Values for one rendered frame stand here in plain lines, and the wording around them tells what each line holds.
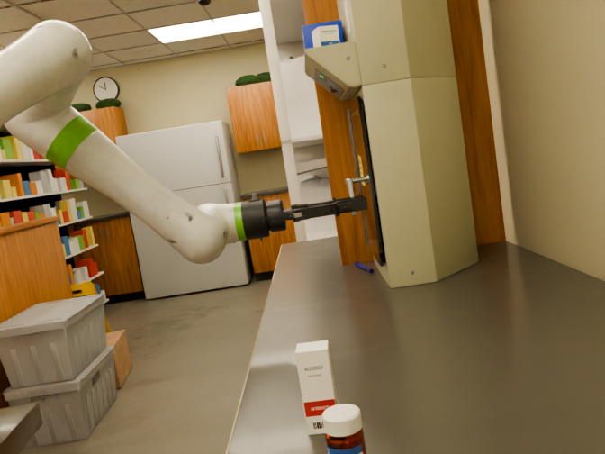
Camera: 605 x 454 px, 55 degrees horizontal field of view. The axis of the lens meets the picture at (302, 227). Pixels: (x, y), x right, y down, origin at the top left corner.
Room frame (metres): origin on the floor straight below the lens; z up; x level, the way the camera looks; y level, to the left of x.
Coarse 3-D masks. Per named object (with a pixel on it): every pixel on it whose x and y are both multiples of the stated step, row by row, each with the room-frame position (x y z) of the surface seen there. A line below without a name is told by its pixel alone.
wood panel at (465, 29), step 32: (320, 0) 1.70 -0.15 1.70; (448, 0) 1.70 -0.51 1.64; (480, 32) 1.69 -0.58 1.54; (480, 64) 1.69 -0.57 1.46; (320, 96) 1.70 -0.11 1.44; (480, 96) 1.69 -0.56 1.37; (480, 128) 1.69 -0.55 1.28; (352, 160) 1.70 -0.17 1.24; (480, 160) 1.70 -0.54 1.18; (480, 192) 1.70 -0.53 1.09; (352, 224) 1.70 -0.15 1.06; (480, 224) 1.70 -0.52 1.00; (352, 256) 1.70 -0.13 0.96
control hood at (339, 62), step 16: (320, 48) 1.33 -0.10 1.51; (336, 48) 1.33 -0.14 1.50; (352, 48) 1.33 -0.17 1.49; (304, 64) 1.53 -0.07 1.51; (320, 64) 1.34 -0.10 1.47; (336, 64) 1.33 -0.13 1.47; (352, 64) 1.33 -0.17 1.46; (336, 80) 1.39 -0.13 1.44; (352, 80) 1.33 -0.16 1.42; (336, 96) 1.65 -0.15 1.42
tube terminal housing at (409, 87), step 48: (384, 0) 1.33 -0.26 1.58; (432, 0) 1.42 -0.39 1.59; (384, 48) 1.33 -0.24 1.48; (432, 48) 1.40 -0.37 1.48; (384, 96) 1.33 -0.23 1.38; (432, 96) 1.39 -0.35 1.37; (384, 144) 1.33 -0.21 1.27; (432, 144) 1.37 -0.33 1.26; (384, 192) 1.33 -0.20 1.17; (432, 192) 1.35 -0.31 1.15; (384, 240) 1.33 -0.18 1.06; (432, 240) 1.33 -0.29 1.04
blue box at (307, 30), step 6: (312, 24) 1.52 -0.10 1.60; (318, 24) 1.52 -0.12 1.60; (324, 24) 1.52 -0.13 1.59; (330, 24) 1.52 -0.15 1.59; (336, 24) 1.52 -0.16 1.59; (306, 30) 1.52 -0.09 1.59; (312, 30) 1.52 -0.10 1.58; (342, 30) 1.52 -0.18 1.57; (306, 36) 1.52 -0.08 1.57; (342, 36) 1.52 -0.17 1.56; (306, 42) 1.52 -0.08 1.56; (312, 42) 1.52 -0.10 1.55; (342, 42) 1.52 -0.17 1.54; (306, 48) 1.52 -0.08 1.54
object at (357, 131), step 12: (348, 108) 1.62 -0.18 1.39; (360, 108) 1.34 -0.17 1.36; (360, 120) 1.34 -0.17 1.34; (360, 132) 1.39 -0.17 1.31; (360, 144) 1.43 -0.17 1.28; (360, 156) 1.47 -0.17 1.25; (372, 180) 1.34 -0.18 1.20; (372, 192) 1.34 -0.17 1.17; (372, 204) 1.35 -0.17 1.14; (372, 216) 1.39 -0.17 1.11; (372, 228) 1.44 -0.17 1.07; (372, 240) 1.48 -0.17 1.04; (372, 252) 1.54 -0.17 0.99
